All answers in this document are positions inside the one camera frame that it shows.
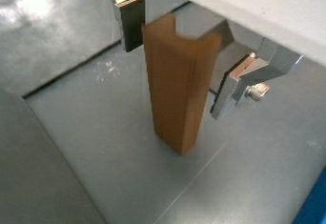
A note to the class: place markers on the brown arch block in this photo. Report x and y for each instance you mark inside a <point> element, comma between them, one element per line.
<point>179,66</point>

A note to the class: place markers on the blue shape sorter board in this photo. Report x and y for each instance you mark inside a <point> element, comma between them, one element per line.
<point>312,211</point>

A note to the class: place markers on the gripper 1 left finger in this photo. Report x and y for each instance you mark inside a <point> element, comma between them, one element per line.
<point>129,12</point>

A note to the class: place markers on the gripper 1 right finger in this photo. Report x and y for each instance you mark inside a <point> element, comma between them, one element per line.
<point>243,80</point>

